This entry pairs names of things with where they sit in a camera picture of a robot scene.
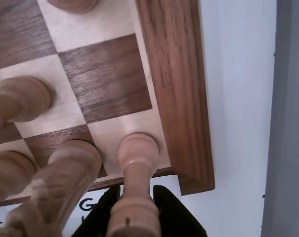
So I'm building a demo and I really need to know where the light wooden bishop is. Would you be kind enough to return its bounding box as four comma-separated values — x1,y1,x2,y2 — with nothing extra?
0,150,38,205

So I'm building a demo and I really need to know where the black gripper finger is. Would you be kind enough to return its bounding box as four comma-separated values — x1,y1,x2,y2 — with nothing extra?
153,185,209,237
72,185,120,237

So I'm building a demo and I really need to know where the light wooden knight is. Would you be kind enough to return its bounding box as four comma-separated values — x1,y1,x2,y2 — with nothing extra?
0,139,103,237

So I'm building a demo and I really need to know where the wooden chessboard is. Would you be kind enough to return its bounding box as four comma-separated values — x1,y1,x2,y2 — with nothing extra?
0,0,216,208

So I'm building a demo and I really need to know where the light wooden pawn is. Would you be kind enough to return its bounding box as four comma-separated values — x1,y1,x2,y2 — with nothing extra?
0,75,52,139
47,0,99,14

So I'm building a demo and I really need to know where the light wooden rook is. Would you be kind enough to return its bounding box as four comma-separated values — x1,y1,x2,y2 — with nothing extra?
106,132,161,237

